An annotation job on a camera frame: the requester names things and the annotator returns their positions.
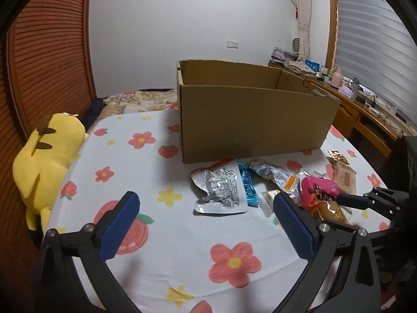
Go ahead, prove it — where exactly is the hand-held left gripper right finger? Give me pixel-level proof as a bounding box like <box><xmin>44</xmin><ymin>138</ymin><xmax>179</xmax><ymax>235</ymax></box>
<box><xmin>273</xmin><ymin>191</ymin><xmax>382</xmax><ymax>313</ymax></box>

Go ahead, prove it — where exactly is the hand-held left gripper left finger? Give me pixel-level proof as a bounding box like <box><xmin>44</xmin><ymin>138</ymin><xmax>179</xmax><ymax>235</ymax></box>
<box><xmin>39</xmin><ymin>191</ymin><xmax>144</xmax><ymax>313</ymax></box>

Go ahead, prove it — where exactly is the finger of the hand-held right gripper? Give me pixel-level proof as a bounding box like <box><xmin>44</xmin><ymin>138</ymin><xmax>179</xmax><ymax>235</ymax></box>
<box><xmin>338</xmin><ymin>201</ymin><xmax>402</xmax><ymax>221</ymax></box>
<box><xmin>336</xmin><ymin>186</ymin><xmax>408</xmax><ymax>203</ymax></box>

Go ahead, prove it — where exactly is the brown cereal bar packet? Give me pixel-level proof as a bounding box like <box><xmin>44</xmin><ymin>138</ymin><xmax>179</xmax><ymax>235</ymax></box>
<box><xmin>332</xmin><ymin>161</ymin><xmax>357</xmax><ymax>196</ymax></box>

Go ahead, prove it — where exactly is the white snack packet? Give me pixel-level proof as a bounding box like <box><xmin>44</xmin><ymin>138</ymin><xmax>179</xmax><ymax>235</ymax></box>
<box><xmin>259</xmin><ymin>189</ymin><xmax>281</xmax><ymax>217</ymax></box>

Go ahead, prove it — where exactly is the pink sausage snack packet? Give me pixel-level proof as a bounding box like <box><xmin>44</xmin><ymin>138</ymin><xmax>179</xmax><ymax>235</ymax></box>
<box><xmin>299</xmin><ymin>175</ymin><xmax>347</xmax><ymax>224</ymax></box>

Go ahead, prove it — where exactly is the gold crinkled snack wrapper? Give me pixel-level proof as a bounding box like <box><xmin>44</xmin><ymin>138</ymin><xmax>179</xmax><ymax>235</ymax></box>
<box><xmin>327</xmin><ymin>148</ymin><xmax>351</xmax><ymax>165</ymax></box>

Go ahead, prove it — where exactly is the blue snack packet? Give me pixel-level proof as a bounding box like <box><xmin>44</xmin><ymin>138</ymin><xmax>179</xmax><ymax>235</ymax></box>
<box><xmin>237</xmin><ymin>162</ymin><xmax>259</xmax><ymax>207</ymax></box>

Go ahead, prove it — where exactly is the silver and orange snack packet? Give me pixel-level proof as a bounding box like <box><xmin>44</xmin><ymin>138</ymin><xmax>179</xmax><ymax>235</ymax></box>
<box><xmin>191</xmin><ymin>159</ymin><xmax>247</xmax><ymax>216</ymax></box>

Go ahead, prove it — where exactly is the brown cardboard box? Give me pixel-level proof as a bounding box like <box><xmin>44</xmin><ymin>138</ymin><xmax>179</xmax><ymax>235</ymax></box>
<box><xmin>176</xmin><ymin>59</ymin><xmax>341</xmax><ymax>164</ymax></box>

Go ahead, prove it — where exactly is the person's left hand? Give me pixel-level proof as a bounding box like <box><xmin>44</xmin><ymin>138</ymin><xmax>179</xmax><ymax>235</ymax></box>
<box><xmin>191</xmin><ymin>300</ymin><xmax>214</xmax><ymax>313</ymax></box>

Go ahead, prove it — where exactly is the wooden desk cabinet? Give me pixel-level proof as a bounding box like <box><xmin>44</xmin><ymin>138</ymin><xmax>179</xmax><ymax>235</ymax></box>
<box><xmin>269</xmin><ymin>60</ymin><xmax>404</xmax><ymax>159</ymax></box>

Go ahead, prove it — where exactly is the white power strip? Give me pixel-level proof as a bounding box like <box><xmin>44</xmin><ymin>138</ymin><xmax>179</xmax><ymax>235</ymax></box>
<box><xmin>365</xmin><ymin>103</ymin><xmax>391</xmax><ymax>116</ymax></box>

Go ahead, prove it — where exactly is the flower print bed sheet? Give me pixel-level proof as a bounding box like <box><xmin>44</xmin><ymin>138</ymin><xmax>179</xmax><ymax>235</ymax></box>
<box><xmin>42</xmin><ymin>106</ymin><xmax>391</xmax><ymax>313</ymax></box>

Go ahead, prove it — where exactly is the yellow plush toy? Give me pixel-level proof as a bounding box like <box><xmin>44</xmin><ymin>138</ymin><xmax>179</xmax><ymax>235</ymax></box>
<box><xmin>12</xmin><ymin>112</ymin><xmax>90</xmax><ymax>232</ymax></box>

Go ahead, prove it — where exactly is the dark blue cloth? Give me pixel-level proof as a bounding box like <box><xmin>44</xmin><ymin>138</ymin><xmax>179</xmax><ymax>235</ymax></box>
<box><xmin>78</xmin><ymin>97</ymin><xmax>106</xmax><ymax>129</ymax></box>

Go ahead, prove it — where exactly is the grey window blind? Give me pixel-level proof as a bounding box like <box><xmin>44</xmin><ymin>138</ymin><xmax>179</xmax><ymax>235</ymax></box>
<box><xmin>332</xmin><ymin>0</ymin><xmax>417</xmax><ymax>124</ymax></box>

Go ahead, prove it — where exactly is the floral quilt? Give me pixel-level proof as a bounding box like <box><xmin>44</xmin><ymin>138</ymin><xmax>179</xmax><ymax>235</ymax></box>
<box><xmin>98</xmin><ymin>89</ymin><xmax>179</xmax><ymax>119</ymax></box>

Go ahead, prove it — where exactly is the patterned folded cloth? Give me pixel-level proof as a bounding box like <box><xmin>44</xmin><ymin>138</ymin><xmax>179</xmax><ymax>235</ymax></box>
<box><xmin>287</xmin><ymin>60</ymin><xmax>318</xmax><ymax>79</ymax></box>

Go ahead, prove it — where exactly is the purple stack of packets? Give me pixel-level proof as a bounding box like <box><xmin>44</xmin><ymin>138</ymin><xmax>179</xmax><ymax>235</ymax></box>
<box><xmin>270</xmin><ymin>47</ymin><xmax>298</xmax><ymax>64</ymax></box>

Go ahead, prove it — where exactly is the cream patterned curtain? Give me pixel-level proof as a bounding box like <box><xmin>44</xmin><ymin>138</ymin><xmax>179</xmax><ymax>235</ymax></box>
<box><xmin>291</xmin><ymin>0</ymin><xmax>311</xmax><ymax>62</ymax></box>

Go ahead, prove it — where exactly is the slatted wooden door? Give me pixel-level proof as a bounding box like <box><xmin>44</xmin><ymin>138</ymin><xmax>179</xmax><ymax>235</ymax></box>
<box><xmin>7</xmin><ymin>0</ymin><xmax>96</xmax><ymax>268</ymax></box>

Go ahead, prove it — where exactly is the wooden window frame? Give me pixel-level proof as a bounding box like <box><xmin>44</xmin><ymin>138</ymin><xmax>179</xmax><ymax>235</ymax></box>
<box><xmin>326</xmin><ymin>0</ymin><xmax>339</xmax><ymax>69</ymax></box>

